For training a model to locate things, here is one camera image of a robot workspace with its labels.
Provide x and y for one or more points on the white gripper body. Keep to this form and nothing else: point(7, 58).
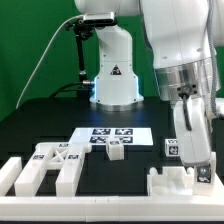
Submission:
point(194, 146)

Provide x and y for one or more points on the white chair seat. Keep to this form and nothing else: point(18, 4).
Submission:
point(174, 180)

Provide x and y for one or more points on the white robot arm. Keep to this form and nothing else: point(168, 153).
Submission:
point(182, 35)

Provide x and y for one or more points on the white tagged cube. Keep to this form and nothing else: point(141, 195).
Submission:
point(171, 148)

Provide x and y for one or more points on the white U-shaped fence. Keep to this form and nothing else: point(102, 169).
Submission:
point(108, 208)

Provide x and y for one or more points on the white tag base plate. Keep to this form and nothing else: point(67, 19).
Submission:
point(98, 135)

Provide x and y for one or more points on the white chair back frame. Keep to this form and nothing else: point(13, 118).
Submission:
point(67, 158)

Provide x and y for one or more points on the black camera stand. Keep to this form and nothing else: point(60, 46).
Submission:
point(82, 33)

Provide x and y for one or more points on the grey camera on stand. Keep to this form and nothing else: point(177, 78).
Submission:
point(99, 19)

